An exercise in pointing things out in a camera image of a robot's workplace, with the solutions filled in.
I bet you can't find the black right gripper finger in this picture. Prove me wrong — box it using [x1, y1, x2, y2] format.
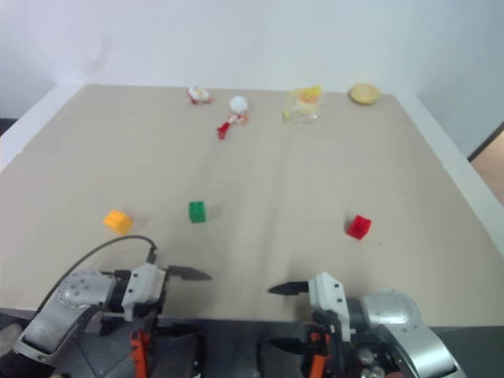
[267, 280, 311, 297]
[269, 336, 307, 354]

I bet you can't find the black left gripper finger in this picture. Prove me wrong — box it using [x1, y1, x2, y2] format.
[166, 265, 214, 282]

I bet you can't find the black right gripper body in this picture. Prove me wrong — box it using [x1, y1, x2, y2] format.
[303, 309, 343, 378]

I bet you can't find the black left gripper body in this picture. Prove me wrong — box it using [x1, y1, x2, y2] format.
[98, 271, 171, 378]

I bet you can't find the dark robot torso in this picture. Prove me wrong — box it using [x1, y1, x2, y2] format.
[0, 314, 504, 378]

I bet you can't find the green cube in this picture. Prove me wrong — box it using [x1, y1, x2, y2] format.
[188, 200, 208, 224]

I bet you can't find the yellow cube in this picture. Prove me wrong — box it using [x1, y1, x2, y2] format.
[102, 209, 133, 236]

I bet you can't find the red cube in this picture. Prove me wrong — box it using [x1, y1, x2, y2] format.
[345, 214, 372, 240]

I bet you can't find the small red white toy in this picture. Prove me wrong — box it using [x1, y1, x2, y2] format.
[185, 86, 214, 106]

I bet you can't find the clear bag with yellow contents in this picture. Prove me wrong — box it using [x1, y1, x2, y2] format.
[281, 84, 325, 124]

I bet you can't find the round yellow bun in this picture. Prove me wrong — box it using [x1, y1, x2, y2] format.
[347, 82, 382, 106]

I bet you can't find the brown wooden panel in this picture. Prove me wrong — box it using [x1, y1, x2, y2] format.
[467, 120, 504, 208]

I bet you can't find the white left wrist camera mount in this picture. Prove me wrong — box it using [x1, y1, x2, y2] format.
[120, 263, 167, 322]

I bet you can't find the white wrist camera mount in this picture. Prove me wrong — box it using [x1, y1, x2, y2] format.
[308, 271, 353, 344]
[120, 263, 167, 322]

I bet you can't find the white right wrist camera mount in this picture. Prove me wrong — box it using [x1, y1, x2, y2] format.
[308, 271, 353, 344]

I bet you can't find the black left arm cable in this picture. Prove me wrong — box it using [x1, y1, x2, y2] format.
[37, 235, 159, 316]

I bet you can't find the white ball toy red handle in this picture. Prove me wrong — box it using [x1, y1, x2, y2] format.
[215, 95, 251, 141]

